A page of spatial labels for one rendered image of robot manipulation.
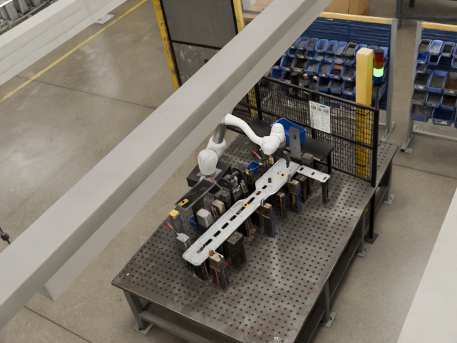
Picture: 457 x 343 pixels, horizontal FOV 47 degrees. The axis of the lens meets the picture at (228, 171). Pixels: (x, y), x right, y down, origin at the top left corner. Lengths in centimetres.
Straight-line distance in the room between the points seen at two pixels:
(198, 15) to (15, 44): 481
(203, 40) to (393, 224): 319
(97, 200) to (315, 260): 331
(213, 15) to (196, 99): 507
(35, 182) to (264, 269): 376
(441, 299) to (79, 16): 166
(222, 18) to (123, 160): 523
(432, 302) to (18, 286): 74
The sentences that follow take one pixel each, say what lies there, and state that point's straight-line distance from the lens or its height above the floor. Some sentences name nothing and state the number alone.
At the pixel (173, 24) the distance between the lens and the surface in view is 696.
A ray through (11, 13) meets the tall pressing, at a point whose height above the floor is 45.
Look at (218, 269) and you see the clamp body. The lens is 407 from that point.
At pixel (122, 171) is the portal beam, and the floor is 333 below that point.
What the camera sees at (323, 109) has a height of 139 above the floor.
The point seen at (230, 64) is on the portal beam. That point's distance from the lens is 156.
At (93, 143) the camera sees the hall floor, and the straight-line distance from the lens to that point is 744.
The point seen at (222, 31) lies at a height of 129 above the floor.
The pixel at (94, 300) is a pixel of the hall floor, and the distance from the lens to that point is 548.
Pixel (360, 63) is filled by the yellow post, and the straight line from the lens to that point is 432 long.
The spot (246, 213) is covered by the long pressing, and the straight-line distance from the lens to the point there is 437.
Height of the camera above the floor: 408
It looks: 40 degrees down
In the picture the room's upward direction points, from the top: 11 degrees counter-clockwise
